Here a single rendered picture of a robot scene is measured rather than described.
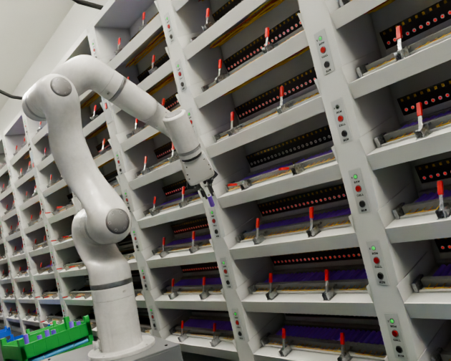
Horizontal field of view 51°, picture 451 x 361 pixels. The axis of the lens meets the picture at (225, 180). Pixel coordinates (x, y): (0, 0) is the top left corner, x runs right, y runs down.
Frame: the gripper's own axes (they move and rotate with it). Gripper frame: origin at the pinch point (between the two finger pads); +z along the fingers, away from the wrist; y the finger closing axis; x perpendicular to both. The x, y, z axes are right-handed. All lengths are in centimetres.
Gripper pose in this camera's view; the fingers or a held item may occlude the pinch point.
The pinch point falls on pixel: (207, 191)
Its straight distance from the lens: 172.2
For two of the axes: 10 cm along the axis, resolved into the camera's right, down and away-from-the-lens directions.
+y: -8.9, 4.3, -1.3
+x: 3.0, 3.5, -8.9
